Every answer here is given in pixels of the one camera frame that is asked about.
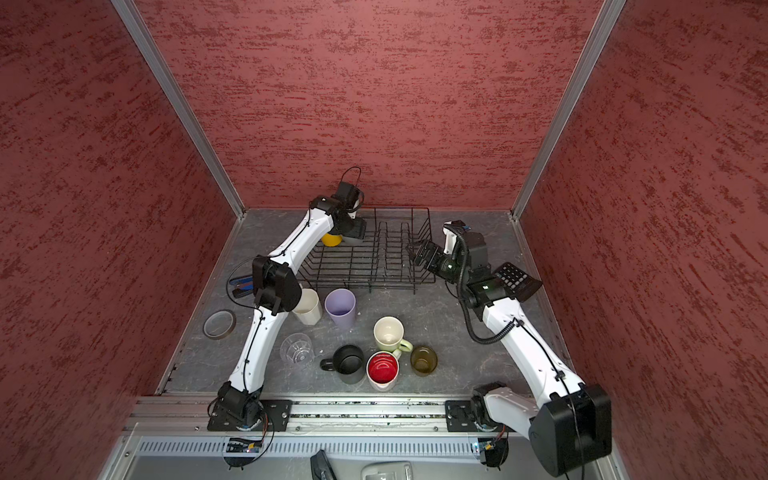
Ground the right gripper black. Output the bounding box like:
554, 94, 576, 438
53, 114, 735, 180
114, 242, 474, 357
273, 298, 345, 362
405, 240, 469, 285

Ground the yellow mug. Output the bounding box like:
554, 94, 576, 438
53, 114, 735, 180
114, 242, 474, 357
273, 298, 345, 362
321, 233, 343, 248

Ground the pale green mug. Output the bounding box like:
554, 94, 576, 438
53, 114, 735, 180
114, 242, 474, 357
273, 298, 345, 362
373, 316, 414, 352

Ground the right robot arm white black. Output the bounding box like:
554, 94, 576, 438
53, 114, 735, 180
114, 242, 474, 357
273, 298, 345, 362
409, 220, 613, 477

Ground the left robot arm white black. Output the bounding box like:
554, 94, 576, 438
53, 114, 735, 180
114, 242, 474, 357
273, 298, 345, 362
207, 180, 364, 432

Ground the lilac plastic cup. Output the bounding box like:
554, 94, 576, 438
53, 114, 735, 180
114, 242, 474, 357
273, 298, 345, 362
324, 288, 357, 330

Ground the cream white mug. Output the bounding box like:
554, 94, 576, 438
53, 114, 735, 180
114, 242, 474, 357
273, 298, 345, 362
292, 288, 323, 326

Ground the black calculator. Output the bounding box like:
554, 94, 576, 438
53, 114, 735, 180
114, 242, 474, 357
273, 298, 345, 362
494, 262, 543, 302

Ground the olive green glass cup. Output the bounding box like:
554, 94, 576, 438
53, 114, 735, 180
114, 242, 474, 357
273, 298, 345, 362
410, 345, 438, 377

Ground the red inside white mug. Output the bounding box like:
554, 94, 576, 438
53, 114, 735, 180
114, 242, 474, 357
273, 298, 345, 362
366, 351, 400, 392

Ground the blue black tool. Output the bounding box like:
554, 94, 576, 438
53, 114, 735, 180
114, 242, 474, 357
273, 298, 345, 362
228, 276, 253, 299

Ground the black mug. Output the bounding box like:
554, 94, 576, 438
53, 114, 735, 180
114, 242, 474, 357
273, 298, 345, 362
319, 345, 365, 385

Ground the clear glass cup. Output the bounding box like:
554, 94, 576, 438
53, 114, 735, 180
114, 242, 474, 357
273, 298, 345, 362
280, 333, 315, 367

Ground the tape roll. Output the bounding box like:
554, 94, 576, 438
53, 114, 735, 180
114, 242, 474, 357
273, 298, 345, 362
202, 310, 236, 340

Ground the grey device at bottom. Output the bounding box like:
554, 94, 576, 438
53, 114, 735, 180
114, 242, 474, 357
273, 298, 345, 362
361, 461, 414, 480

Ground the black object at bottom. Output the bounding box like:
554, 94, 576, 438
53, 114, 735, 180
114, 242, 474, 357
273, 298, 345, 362
310, 450, 337, 480

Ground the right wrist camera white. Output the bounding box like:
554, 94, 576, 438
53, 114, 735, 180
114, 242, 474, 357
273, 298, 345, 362
443, 220, 468, 254

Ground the black wire dish rack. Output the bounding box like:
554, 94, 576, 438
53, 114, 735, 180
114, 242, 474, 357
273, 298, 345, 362
298, 207, 436, 292

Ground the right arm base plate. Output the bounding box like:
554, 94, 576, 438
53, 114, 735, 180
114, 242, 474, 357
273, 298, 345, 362
445, 397, 530, 435

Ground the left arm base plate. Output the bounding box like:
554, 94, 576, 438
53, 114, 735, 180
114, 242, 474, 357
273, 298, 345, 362
206, 399, 293, 433

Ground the aluminium rail frame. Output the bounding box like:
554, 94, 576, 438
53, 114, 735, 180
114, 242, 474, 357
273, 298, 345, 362
98, 392, 628, 480

